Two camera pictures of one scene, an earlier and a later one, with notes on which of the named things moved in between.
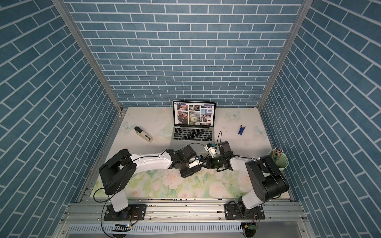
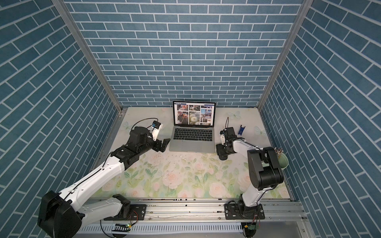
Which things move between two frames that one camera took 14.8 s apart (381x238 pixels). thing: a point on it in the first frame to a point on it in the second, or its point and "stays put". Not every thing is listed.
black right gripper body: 216,162 to 222,149
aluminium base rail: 182,211 stays put
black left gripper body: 186,171 to 149,145
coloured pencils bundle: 276,153 stays put
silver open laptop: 193,125 stays put
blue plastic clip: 241,130 stays put
